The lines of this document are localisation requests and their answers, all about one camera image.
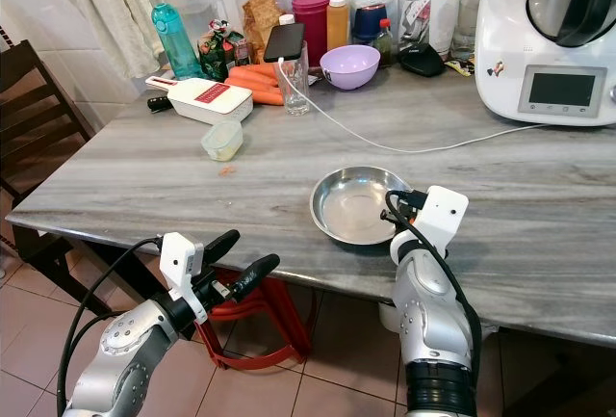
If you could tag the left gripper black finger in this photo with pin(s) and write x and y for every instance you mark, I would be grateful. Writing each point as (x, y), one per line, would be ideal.
(258, 273)
(221, 245)

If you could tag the round stainless steel plate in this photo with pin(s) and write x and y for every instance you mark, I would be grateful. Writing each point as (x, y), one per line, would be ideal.
(351, 205)

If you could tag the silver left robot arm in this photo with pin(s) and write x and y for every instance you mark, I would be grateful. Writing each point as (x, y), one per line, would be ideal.
(125, 351)

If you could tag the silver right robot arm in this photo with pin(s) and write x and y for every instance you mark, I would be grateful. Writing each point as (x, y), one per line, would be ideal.
(433, 311)

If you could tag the red plastic stool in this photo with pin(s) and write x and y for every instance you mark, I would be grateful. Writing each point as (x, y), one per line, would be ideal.
(284, 325)

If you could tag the orange carrot scrap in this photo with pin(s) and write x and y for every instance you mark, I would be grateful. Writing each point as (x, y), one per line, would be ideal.
(227, 171)

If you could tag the dark wooden table leg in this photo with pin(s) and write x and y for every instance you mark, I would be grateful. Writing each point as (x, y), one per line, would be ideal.
(130, 268)

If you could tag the white plastic storage box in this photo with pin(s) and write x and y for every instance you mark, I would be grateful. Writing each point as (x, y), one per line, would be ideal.
(386, 318)

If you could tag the small clear lidded container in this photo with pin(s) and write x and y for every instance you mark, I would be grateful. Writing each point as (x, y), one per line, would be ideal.
(222, 141)

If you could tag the white slicer box red label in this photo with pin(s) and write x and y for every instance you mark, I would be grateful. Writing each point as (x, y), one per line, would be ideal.
(204, 99)

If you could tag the black pouch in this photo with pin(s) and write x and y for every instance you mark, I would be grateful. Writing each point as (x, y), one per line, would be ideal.
(421, 61)

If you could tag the orange carrot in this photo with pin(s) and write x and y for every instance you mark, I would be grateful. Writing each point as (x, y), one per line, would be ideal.
(250, 80)
(266, 97)

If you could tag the purple plastic bowl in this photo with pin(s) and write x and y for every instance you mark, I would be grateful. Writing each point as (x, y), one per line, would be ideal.
(349, 68)

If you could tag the clear drinking glass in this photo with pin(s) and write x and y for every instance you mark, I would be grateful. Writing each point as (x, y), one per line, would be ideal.
(292, 90)

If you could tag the small red-cap sauce bottle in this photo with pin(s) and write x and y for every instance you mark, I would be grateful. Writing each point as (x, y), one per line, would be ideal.
(386, 43)

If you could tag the clear glass utensil jar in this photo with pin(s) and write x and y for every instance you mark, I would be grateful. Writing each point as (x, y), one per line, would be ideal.
(441, 24)

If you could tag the navy blue container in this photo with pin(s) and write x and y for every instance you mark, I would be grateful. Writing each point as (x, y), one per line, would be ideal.
(369, 24)

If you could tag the flower print packet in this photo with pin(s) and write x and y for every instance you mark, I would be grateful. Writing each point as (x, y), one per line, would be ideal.
(219, 51)

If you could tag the teal water bottle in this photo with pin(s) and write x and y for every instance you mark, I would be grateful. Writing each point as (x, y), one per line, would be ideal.
(175, 46)

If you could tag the white kitchen cooking machine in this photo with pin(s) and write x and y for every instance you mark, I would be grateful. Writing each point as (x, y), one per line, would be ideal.
(520, 41)

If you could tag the black smartphone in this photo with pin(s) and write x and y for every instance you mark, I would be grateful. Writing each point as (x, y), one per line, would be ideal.
(283, 41)

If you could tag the maroon plastic container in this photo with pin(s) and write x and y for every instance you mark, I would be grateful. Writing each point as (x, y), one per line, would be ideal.
(313, 17)

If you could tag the dark wooden slatted chair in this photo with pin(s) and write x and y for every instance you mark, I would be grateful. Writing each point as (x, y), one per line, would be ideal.
(29, 109)

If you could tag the white plastic bottle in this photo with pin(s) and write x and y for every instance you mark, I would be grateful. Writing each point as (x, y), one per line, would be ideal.
(287, 20)

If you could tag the red-lid cracker jar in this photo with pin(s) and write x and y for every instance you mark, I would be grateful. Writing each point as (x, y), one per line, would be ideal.
(255, 3)

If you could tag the clear plastic jug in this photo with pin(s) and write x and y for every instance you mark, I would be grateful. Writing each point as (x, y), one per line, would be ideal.
(191, 1)

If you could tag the white hanging cloth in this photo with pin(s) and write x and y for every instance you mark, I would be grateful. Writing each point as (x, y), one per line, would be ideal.
(101, 3)

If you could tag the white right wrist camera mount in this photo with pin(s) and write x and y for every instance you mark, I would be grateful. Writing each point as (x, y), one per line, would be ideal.
(443, 215)

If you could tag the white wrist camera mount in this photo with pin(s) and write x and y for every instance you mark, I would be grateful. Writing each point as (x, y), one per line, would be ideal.
(179, 268)
(443, 215)

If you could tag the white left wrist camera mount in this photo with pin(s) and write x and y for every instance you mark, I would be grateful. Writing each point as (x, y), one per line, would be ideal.
(179, 268)

